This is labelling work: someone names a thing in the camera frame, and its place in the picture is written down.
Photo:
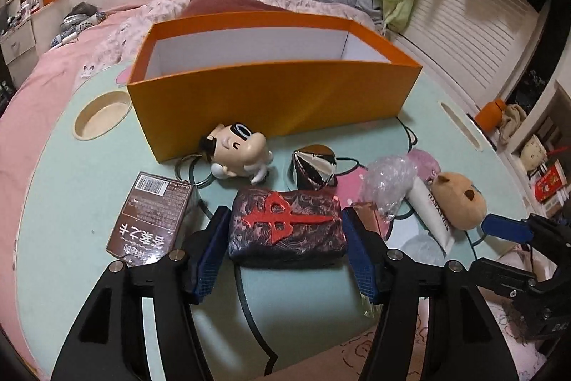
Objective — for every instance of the pink packet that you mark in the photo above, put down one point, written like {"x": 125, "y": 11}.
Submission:
{"x": 426, "y": 162}

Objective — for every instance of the orange cardboard box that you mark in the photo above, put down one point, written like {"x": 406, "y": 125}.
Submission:
{"x": 276, "y": 100}

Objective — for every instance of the silver cone top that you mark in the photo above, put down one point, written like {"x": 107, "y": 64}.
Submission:
{"x": 312, "y": 169}

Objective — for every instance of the brown card box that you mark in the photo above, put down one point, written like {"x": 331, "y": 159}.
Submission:
{"x": 147, "y": 220}

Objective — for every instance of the white tube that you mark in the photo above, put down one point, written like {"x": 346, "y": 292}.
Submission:
{"x": 430, "y": 213}

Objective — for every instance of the tan plush head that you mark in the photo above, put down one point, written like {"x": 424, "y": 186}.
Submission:
{"x": 459, "y": 200}

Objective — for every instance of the clear bubble wrap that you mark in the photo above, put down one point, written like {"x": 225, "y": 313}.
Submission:
{"x": 388, "y": 182}

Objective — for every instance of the beige cloth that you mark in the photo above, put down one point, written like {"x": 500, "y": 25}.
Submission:
{"x": 513, "y": 124}

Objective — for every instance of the peach floral cloth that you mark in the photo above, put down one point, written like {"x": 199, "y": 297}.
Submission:
{"x": 321, "y": 356}

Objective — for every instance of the bundle of clothes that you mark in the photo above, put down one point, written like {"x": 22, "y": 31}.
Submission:
{"x": 78, "y": 17}

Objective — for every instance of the floral blanket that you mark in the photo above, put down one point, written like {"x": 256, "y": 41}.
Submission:
{"x": 151, "y": 10}

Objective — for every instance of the white nightstand drawer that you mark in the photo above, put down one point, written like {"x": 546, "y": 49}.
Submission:
{"x": 18, "y": 44}

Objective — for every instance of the pink bed sheet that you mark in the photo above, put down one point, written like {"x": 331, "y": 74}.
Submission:
{"x": 26, "y": 126}

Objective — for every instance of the dark red patterned pouch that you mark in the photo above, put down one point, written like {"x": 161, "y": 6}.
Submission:
{"x": 285, "y": 247}

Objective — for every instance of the white slatted door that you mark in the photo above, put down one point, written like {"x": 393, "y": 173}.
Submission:
{"x": 468, "y": 28}

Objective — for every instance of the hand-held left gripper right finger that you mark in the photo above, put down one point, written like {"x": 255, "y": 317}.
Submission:
{"x": 363, "y": 260}

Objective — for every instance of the red box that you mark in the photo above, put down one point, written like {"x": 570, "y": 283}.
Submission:
{"x": 551, "y": 182}

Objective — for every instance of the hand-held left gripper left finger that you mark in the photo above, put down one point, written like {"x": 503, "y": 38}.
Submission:
{"x": 209, "y": 256}

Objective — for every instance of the maroon cloth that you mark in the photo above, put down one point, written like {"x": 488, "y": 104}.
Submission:
{"x": 223, "y": 1}

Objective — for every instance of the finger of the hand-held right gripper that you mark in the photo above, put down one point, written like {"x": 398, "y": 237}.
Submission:
{"x": 499, "y": 274}
{"x": 504, "y": 227}

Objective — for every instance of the orange bottle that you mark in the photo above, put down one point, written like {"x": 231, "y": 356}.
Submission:
{"x": 488, "y": 115}

